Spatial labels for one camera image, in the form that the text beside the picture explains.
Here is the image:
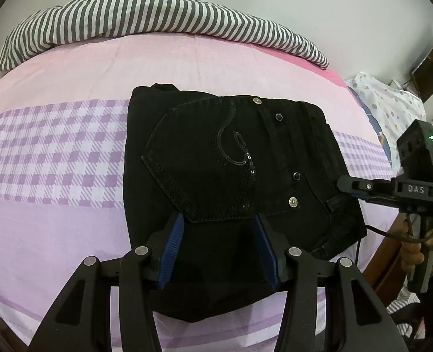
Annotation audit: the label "black pants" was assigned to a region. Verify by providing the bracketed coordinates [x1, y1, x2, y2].
[123, 84, 366, 322]

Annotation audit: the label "right hand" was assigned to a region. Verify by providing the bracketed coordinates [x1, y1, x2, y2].
[399, 237, 433, 274]

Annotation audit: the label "white patterned cloth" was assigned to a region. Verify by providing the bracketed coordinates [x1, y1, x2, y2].
[345, 72, 427, 168]

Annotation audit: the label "wooden furniture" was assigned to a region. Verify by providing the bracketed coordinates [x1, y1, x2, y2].
[410, 30, 433, 126]

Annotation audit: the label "pink purple plaid bedsheet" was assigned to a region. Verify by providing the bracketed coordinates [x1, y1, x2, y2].
[0, 33, 393, 342]

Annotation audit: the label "grey white striped duvet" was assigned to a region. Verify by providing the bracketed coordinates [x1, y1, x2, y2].
[0, 0, 329, 72]

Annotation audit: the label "black cable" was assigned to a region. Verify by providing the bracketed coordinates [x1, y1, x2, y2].
[353, 208, 433, 265]

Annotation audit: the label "black camera box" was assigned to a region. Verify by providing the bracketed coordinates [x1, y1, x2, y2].
[397, 119, 433, 168]

